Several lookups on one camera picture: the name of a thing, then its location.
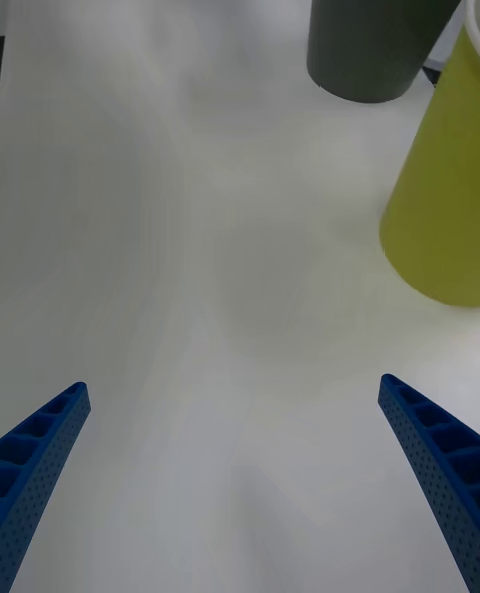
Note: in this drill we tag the grey plastic bin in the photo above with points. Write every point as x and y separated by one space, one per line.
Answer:
370 28

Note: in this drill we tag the yellow-green plastic bin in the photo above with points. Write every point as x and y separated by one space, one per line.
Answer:
440 213

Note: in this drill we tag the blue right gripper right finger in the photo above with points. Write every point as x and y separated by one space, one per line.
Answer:
440 453

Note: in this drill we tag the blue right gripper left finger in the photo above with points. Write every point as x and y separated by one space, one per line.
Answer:
35 458

